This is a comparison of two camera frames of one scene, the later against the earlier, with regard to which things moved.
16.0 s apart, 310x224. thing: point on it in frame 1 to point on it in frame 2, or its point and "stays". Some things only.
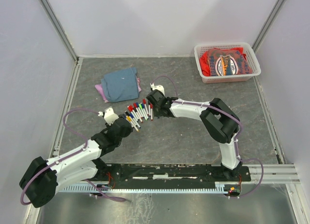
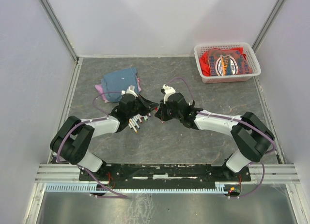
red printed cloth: [224, 61] stays
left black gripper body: [130, 129] to [137, 109]
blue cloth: [121, 85] stays
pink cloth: [99, 87] stays
